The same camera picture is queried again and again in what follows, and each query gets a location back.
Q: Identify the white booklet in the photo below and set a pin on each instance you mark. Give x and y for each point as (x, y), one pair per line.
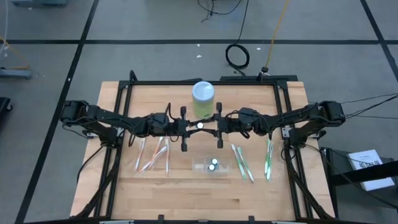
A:
(363, 161)

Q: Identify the clear acrylic organizer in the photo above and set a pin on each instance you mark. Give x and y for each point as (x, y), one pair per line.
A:
(199, 166)

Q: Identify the black side cart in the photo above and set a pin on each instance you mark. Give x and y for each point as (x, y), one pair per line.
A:
(342, 179)

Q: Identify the black flat rail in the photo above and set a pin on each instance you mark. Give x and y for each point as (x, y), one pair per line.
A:
(248, 77)

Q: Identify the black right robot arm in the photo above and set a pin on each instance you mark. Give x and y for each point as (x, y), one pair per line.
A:
(295, 119)

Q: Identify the white frame light bar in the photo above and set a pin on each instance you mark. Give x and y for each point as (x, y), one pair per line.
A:
(287, 222)
(116, 222)

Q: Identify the black wheeled object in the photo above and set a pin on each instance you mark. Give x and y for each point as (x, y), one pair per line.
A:
(3, 105)

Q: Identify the green disinfecting wipes canister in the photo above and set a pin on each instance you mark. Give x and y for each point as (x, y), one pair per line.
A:
(203, 99)

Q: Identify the grey flat floor object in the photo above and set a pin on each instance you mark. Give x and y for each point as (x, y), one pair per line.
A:
(40, 2)

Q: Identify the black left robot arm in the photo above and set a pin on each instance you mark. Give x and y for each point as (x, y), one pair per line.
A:
(102, 116)

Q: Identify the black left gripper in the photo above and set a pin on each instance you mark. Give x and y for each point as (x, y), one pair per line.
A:
(178, 128)

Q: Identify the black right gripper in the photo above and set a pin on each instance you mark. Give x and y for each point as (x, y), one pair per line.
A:
(227, 126)

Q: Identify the silver metal bracket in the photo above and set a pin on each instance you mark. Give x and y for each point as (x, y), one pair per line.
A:
(286, 132)

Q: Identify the grey floor stand base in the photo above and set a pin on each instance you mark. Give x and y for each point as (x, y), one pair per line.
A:
(15, 74)

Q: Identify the black aluminium table frame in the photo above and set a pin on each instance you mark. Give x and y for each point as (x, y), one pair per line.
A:
(248, 83)

